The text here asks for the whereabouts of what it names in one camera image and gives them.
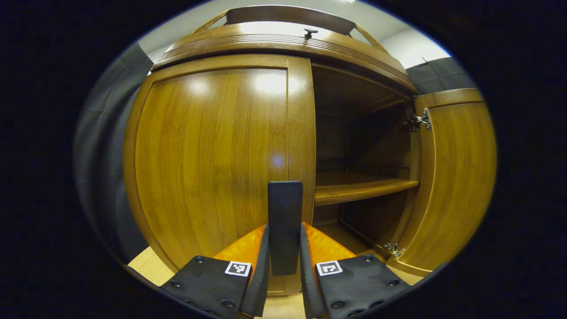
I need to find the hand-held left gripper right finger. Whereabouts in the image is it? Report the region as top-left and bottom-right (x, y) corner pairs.
(299, 223), (412, 319)

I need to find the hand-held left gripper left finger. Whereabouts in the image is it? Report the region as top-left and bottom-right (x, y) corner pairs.
(159, 224), (271, 319)

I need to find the black door handle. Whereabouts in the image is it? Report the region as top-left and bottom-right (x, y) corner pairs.
(268, 181), (303, 276)

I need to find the wooden shoe cabinet door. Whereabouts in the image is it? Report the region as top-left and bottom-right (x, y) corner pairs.
(386, 88), (497, 277)
(123, 54), (316, 296)

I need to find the wooden double-door shoe cabinet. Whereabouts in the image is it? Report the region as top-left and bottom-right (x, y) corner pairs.
(123, 4), (497, 296)

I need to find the metal door hinge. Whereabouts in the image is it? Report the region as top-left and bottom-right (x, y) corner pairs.
(402, 109), (432, 132)
(383, 241), (406, 259)

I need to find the wooden inner cabinet shelf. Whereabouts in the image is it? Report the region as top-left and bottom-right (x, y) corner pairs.
(315, 172), (419, 206)

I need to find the wooden cabinet drawer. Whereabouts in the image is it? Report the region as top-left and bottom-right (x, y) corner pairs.
(151, 24), (417, 93)

